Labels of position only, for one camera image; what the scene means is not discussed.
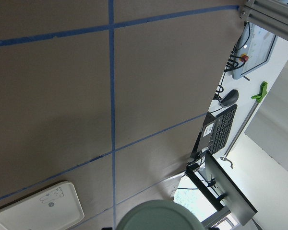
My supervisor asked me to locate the pale green plastic cup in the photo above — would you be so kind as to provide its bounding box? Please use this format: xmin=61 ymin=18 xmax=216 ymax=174
xmin=116 ymin=200 xmax=204 ymax=230

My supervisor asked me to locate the white rabbit serving tray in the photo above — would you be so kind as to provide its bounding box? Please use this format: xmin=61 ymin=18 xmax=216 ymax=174
xmin=0 ymin=181 xmax=84 ymax=230

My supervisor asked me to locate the small black computer box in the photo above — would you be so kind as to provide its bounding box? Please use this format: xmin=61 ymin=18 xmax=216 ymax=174
xmin=192 ymin=112 xmax=216 ymax=153

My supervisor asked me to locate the black keyboard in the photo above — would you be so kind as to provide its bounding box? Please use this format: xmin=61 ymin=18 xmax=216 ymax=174
xmin=209 ymin=104 xmax=238 ymax=154

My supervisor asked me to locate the black computer mouse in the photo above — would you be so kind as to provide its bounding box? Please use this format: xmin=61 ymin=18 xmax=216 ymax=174
xmin=219 ymin=89 xmax=239 ymax=108

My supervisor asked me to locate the black monitor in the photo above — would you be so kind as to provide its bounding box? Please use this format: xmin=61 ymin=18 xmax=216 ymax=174
xmin=185 ymin=151 xmax=257 ymax=226

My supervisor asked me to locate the green clamp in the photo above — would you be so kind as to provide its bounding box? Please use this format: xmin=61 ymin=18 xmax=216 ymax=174
xmin=251 ymin=81 xmax=268 ymax=103

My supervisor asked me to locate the blue teach pendant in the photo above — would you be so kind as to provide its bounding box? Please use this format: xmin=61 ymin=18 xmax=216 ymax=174
xmin=230 ymin=22 xmax=278 ymax=80

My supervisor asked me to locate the aluminium frame post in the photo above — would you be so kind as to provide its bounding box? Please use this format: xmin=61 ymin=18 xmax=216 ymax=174
xmin=240 ymin=0 xmax=288 ymax=41

